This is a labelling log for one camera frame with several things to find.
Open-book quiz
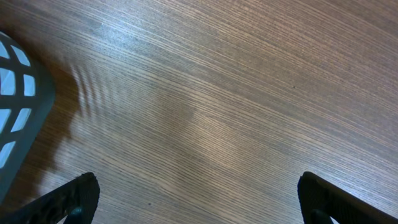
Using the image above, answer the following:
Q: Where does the grey plastic shopping basket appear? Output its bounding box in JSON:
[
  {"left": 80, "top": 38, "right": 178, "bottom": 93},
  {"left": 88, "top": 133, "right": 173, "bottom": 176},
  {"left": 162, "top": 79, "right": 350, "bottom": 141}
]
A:
[{"left": 1, "top": 32, "right": 55, "bottom": 200}]

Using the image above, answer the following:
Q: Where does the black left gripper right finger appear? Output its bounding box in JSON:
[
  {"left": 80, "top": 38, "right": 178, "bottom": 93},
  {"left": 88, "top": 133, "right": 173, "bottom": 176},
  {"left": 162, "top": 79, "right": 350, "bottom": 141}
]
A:
[{"left": 297, "top": 172, "right": 397, "bottom": 224}]

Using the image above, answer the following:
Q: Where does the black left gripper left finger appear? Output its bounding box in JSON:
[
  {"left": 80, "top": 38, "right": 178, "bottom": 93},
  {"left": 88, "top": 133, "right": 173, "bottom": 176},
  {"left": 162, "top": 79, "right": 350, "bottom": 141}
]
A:
[{"left": 1, "top": 172, "right": 100, "bottom": 224}]

